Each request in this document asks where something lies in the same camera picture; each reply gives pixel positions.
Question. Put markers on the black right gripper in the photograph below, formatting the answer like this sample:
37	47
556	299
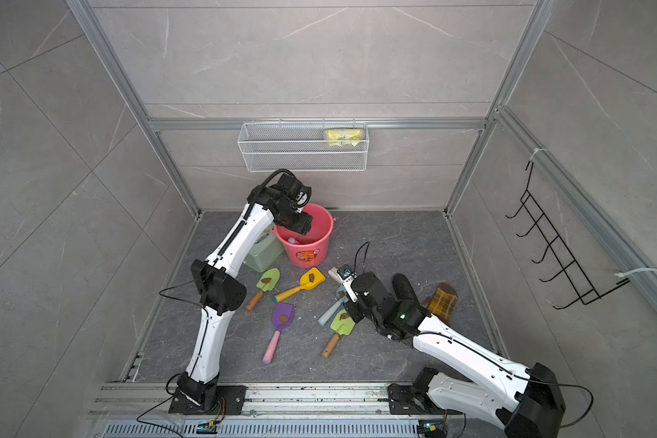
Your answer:
354	314

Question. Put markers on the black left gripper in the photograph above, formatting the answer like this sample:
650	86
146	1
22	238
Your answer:
304	224

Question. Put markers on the white cleaning brush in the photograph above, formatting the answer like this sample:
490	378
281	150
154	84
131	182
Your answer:
342	295

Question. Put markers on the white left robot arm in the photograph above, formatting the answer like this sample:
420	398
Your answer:
280	199

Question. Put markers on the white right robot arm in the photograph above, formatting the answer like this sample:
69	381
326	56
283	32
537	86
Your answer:
519	400

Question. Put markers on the black oval brush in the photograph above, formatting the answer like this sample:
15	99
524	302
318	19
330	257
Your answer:
403	289

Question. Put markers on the blue toy trowel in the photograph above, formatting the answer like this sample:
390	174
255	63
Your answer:
329	313

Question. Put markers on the pink plastic bucket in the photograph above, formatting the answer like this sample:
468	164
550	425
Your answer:
314	246

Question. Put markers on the yellow toy trowel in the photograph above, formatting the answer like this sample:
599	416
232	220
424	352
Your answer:
311	279

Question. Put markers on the green trowel near tissue box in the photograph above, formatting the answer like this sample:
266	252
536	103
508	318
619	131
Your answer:
267	283

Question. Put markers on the mint green tissue box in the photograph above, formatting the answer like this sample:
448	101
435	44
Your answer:
264	252

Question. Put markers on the plaid brown cloth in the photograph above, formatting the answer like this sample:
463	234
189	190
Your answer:
443	302

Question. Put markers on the yellow sponge in basket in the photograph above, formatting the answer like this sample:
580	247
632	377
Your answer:
344	137

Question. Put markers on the white wire wall basket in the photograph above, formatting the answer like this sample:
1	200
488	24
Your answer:
299	147

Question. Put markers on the green trowel wooden handle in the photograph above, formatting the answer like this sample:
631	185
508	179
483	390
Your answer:
342	326

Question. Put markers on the purple trowel pink handle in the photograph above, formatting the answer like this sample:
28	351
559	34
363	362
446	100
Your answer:
282	318

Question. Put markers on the black wall hook rack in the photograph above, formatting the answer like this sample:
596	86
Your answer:
557	249

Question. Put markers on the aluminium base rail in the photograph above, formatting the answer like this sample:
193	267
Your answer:
282	410

